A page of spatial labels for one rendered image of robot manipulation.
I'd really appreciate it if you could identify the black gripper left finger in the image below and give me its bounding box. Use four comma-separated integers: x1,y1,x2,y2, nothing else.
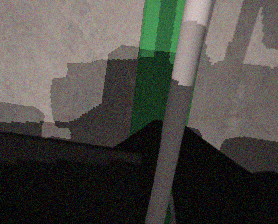
0,120,163,224

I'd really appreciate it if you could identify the grey cylindrical rod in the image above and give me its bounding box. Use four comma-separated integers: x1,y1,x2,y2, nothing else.
145,0,212,224

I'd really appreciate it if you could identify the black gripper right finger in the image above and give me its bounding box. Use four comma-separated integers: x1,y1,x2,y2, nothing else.
172,126,278,224

